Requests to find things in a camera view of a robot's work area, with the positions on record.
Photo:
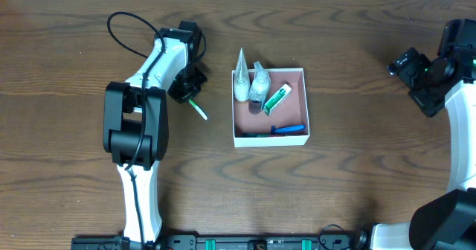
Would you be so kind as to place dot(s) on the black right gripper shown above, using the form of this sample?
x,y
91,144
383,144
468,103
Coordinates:
x,y
405,65

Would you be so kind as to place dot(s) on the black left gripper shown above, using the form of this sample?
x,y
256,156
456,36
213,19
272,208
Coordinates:
x,y
187,88

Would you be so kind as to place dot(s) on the green white toothbrush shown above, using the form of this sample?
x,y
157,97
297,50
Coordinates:
x,y
198,109

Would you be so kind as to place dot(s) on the clear pump soap bottle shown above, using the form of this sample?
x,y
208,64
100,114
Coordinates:
x,y
259,89

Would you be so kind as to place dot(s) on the green white toothpaste tube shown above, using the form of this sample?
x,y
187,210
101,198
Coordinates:
x,y
261,135

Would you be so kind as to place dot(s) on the green white small packet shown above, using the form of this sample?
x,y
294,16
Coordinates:
x,y
277,99

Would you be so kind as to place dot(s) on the blue disposable razor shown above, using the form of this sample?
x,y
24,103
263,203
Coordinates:
x,y
286,129

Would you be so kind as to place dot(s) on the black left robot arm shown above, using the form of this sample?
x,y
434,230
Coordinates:
x,y
135,123

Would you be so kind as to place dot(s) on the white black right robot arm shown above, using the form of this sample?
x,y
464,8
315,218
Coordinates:
x,y
447,82

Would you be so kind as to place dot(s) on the white cone tube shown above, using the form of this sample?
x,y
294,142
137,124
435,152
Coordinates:
x,y
241,79

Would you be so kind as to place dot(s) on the white box pink interior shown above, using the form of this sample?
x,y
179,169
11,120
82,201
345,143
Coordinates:
x,y
293,111

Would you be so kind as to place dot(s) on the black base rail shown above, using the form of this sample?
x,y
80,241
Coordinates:
x,y
331,241

